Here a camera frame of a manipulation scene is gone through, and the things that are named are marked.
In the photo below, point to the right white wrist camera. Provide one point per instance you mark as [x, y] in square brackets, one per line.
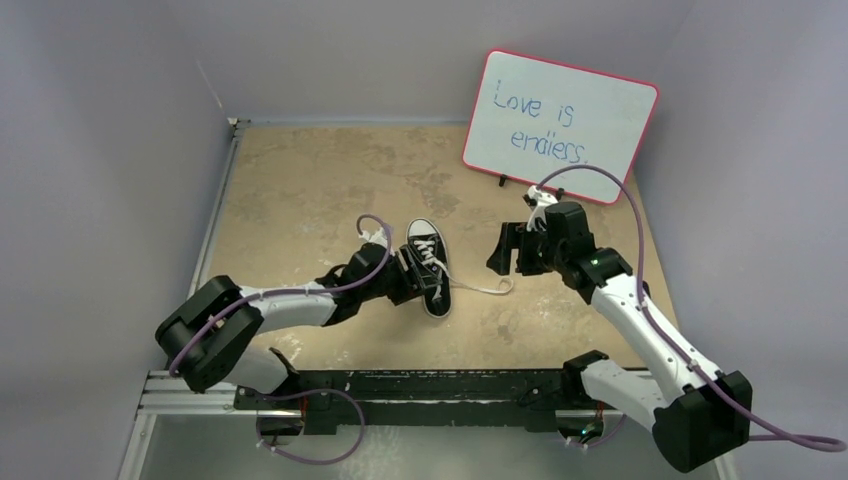
[538, 201]

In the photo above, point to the black white canvas sneaker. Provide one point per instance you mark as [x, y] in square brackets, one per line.
[429, 251]

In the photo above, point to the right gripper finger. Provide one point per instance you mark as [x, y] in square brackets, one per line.
[500, 260]
[525, 252]

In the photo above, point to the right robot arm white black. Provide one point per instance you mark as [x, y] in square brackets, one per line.
[687, 403]

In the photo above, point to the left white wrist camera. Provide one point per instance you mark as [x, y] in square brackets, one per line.
[378, 237]

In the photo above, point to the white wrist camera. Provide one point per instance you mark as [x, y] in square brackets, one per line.
[538, 201]
[378, 237]

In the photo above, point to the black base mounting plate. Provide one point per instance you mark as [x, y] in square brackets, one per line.
[535, 400]

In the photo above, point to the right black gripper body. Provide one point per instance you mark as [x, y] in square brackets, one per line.
[520, 249]

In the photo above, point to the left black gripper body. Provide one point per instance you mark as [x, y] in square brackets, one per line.
[400, 283]

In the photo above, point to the whiteboard with pink frame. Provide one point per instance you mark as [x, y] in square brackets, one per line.
[576, 129]

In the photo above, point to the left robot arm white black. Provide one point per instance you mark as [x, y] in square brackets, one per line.
[209, 338]

